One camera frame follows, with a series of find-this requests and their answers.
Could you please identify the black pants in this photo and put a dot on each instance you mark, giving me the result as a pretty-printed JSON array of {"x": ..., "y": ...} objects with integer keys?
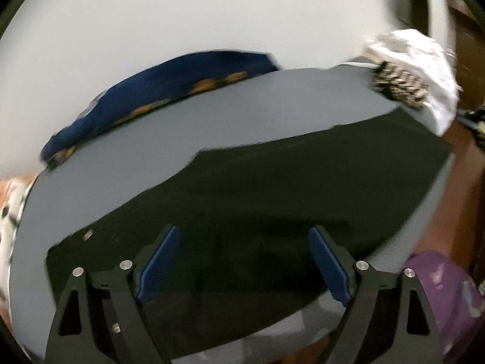
[{"x": 265, "y": 189}]

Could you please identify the person's purple printed clothing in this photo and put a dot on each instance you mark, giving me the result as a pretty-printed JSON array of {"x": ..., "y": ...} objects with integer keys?
[{"x": 451, "y": 295}]

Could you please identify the brown wooden cabinet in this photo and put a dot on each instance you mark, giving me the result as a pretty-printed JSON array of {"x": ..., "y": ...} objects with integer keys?
[{"x": 468, "y": 41}]

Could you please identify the white crumpled cloth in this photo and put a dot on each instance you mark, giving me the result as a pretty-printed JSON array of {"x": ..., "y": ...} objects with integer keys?
[{"x": 435, "y": 72}]

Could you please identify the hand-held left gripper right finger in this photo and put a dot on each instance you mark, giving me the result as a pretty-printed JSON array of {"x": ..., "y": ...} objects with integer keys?
[{"x": 327, "y": 263}]

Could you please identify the orange and white spotted cloth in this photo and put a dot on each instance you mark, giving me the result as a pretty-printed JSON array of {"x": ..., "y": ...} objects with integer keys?
[{"x": 11, "y": 212}]

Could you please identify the blue orange patterned cloth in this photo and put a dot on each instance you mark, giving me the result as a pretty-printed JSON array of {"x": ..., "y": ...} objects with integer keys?
[{"x": 151, "y": 83}]

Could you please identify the grey mesh mat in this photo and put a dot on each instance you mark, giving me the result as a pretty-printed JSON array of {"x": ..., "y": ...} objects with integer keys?
[{"x": 182, "y": 121}]

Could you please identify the black and white striped cloth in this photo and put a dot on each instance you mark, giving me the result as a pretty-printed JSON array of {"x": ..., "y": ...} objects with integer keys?
[{"x": 401, "y": 83}]

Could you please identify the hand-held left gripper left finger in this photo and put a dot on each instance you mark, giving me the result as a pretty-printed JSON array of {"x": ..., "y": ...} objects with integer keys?
[{"x": 161, "y": 261}]

